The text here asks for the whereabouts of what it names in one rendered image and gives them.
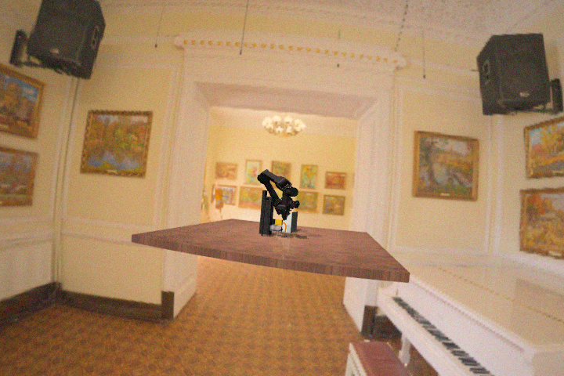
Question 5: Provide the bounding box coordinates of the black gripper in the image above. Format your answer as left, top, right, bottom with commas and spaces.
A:
277, 196, 294, 220

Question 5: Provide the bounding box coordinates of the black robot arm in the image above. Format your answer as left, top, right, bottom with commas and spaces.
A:
257, 169, 300, 215

